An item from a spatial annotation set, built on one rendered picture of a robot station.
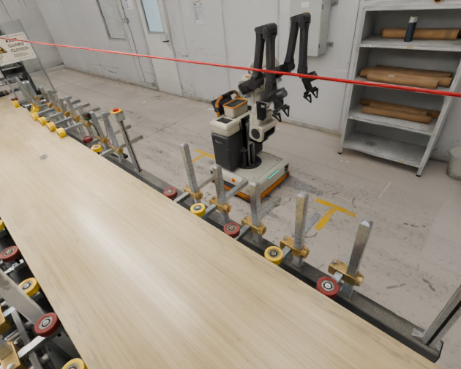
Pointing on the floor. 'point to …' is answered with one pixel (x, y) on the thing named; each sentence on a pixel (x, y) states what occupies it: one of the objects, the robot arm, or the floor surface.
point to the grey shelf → (361, 139)
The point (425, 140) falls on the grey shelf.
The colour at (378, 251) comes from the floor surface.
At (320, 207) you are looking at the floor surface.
